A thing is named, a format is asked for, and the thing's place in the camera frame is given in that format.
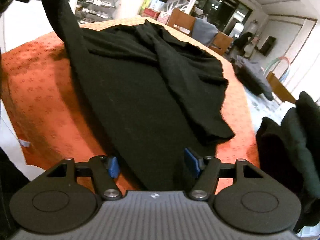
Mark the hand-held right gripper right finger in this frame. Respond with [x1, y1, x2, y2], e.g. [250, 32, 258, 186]
[184, 148, 266, 201]

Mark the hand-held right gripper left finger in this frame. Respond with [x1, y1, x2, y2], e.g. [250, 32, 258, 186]
[45, 155, 123, 201]

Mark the black knit sweater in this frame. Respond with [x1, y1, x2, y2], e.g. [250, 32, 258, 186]
[41, 0, 236, 192]

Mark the stack of black folded clothes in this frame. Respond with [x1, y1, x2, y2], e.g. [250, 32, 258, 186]
[255, 91, 320, 233]

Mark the shoe rack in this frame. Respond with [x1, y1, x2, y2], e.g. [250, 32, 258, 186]
[75, 0, 124, 24]

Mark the tile patterned tablecloth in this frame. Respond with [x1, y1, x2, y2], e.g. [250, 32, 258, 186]
[246, 90, 298, 136]

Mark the orange flower patterned mat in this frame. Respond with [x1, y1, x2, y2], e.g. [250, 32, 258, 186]
[1, 17, 261, 192]

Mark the person's dark clothing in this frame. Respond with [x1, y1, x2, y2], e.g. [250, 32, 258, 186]
[0, 147, 33, 233]

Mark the grey folded garment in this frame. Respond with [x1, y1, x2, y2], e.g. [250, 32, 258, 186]
[236, 55, 274, 101]

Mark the red box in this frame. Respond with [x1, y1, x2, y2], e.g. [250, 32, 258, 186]
[142, 7, 161, 19]

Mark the grey cloth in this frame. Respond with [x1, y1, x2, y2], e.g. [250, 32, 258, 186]
[191, 17, 219, 47]

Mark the black jacket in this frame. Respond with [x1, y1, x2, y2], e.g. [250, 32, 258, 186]
[235, 31, 254, 52]

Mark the pink patterned box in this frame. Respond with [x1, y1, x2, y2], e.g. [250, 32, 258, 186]
[157, 11, 173, 26]

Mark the colourful hula hoop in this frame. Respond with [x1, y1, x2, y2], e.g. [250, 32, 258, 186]
[264, 56, 291, 83]

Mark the standing mirror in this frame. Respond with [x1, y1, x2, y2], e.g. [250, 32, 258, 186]
[233, 21, 244, 42]

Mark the wall television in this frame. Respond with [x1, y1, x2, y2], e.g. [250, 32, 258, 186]
[258, 35, 277, 57]

